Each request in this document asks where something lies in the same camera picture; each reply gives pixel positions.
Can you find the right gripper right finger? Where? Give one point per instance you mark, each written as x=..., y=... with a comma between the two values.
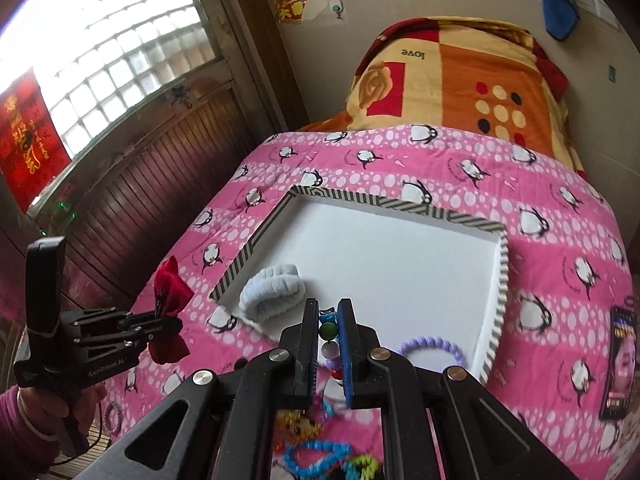
x=436, y=425

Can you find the smartphone with face screen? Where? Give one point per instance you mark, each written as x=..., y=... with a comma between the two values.
x=621, y=364

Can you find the red bow hair clip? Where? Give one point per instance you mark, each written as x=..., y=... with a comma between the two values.
x=172, y=295

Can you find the light blue fluffy scrunchie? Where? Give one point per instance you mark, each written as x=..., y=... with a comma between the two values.
x=271, y=292

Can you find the striped chevron tray box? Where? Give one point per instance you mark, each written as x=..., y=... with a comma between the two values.
x=410, y=270

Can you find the pink penguin blanket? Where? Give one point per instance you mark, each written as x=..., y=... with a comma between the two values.
x=568, y=269

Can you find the person left hand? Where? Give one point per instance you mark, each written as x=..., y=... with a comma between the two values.
x=44, y=409

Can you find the blue cloth on wall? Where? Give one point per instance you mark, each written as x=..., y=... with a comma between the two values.
x=557, y=5

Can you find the red paper window decoration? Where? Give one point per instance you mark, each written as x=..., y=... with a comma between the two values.
x=32, y=152

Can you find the orange yellow folded blanket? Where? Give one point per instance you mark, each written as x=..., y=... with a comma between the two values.
x=482, y=76

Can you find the glass block window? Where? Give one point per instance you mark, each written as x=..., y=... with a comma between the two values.
x=95, y=60

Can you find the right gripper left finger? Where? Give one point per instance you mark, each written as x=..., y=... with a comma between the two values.
x=220, y=426

